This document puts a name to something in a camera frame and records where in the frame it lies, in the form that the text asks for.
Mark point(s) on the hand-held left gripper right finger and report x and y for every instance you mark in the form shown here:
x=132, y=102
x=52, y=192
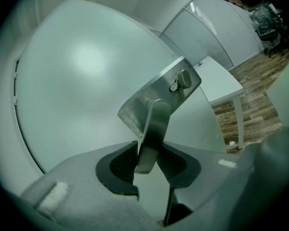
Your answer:
x=207, y=177

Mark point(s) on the metal door lock plate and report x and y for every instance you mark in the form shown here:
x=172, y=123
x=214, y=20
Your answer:
x=159, y=88

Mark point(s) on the metal thumb-turn knob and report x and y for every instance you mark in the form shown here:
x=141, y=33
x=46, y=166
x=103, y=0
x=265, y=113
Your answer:
x=184, y=78

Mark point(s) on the plastic-wrapped black office chair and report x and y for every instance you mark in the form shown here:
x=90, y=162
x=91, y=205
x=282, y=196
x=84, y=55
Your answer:
x=267, y=23

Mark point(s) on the person's right hand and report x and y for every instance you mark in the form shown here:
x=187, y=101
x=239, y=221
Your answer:
x=237, y=1

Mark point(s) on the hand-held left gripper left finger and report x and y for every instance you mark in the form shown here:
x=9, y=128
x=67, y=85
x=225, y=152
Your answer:
x=82, y=177

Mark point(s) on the frosted glass door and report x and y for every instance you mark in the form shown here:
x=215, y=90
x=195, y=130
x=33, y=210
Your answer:
x=82, y=85

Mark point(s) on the white table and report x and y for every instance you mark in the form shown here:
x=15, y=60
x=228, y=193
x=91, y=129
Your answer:
x=216, y=80

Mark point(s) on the white scrap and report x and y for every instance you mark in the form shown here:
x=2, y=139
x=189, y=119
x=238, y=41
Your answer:
x=232, y=143

